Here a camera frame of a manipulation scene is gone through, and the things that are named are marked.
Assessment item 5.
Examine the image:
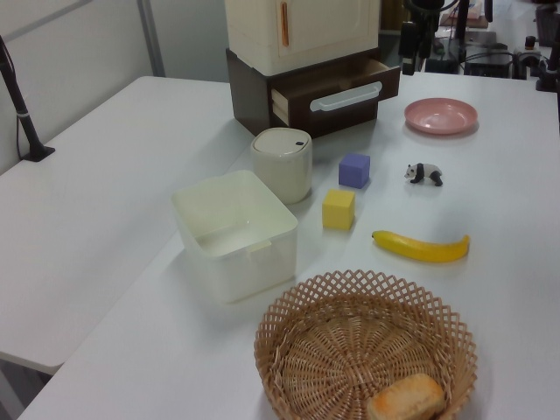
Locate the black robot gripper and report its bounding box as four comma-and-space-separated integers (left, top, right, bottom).
401, 0, 459, 77

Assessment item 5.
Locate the black white panda toy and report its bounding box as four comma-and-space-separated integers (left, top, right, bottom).
403, 162, 444, 187

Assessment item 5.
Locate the brown wooden drawer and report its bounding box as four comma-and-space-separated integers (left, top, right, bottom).
269, 59, 402, 132

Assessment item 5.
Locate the brown drawer housing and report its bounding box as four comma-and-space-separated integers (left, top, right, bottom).
225, 46, 382, 139

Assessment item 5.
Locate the yellow toy banana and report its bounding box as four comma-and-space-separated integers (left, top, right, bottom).
371, 229, 472, 264

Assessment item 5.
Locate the toy bread loaf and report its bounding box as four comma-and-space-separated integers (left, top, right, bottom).
366, 373, 446, 420

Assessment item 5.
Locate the pink plate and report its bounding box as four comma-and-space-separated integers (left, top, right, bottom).
403, 97, 479, 135

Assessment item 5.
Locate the black equipment box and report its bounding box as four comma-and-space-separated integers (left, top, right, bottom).
464, 51, 514, 79

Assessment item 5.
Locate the cream plastic cabinet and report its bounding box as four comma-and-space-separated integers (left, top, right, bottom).
224, 0, 381, 74

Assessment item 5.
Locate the black table clamp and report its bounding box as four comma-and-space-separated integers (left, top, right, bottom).
534, 43, 560, 93

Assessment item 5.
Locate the purple foam cube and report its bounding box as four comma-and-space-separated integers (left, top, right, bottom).
338, 152, 372, 190

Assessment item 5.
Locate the yellow foam cube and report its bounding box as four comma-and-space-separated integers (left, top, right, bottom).
321, 188, 356, 230

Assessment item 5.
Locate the beige lidded mini bin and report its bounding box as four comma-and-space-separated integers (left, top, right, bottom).
249, 127, 315, 206

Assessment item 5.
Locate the cream open plastic box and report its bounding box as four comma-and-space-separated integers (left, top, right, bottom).
170, 169, 299, 305

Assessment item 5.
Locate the woven wicker basket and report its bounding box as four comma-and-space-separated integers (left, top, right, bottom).
254, 269, 479, 420

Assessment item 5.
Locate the white drawer handle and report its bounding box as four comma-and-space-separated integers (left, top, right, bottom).
309, 82, 383, 113

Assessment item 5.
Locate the copper cabinet door handle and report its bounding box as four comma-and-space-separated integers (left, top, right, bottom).
279, 2, 291, 47

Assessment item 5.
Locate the black camera stand pole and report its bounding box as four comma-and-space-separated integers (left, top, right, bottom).
0, 34, 57, 164

